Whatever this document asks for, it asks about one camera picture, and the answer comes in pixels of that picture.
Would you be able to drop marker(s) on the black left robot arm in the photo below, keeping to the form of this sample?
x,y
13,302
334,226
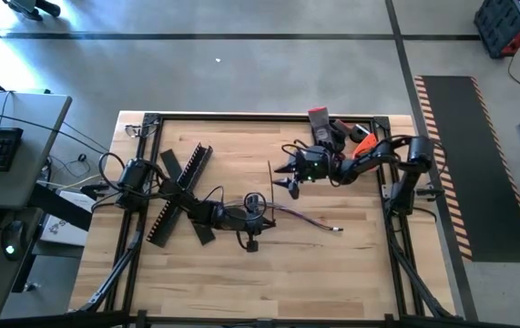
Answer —
x,y
134,175

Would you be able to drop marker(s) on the red and white box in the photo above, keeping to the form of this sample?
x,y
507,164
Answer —
x,y
364,143

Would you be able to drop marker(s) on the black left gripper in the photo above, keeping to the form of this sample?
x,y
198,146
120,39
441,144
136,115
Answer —
x,y
237,218

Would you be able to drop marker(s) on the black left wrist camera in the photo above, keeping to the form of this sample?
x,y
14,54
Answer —
x,y
252,246

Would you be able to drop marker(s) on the black striped floor mat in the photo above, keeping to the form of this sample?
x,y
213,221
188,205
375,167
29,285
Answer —
x,y
492,136

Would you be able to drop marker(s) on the white printed paper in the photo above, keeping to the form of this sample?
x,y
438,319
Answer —
x,y
66,234

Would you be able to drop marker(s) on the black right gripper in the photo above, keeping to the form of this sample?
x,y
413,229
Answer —
x,y
314,164

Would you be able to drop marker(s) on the small black plug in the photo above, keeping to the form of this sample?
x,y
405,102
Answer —
x,y
82,157

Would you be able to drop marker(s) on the black chair base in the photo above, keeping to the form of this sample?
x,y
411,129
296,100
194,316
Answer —
x,y
36,7

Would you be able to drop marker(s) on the red and black tool case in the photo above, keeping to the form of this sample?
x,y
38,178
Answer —
x,y
501,27

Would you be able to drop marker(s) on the clear safety glasses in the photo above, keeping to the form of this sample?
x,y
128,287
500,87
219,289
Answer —
x,y
134,132

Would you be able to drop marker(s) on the black computer mouse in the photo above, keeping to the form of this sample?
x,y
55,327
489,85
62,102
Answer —
x,y
13,239

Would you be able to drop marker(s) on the black duct cover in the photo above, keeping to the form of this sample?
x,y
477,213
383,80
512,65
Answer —
x,y
170,159

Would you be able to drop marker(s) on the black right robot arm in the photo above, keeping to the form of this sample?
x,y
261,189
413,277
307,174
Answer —
x,y
416,152

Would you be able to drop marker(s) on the black aluminium table frame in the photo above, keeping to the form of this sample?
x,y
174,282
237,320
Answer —
x,y
264,117

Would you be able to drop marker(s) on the black tape roll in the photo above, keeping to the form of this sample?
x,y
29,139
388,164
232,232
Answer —
x,y
359,133

